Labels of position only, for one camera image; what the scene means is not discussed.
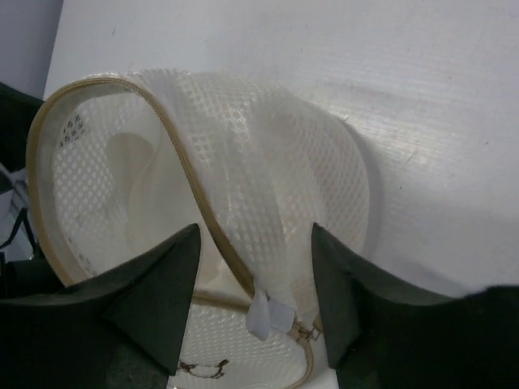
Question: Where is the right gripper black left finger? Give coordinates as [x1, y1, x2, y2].
[1, 224, 200, 388]

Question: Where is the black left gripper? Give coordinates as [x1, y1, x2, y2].
[0, 83, 43, 190]

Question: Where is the white bra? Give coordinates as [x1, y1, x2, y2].
[106, 126, 160, 252]

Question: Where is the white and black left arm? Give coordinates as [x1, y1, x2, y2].
[1, 83, 62, 299]

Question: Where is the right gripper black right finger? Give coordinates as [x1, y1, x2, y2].
[311, 225, 518, 388]

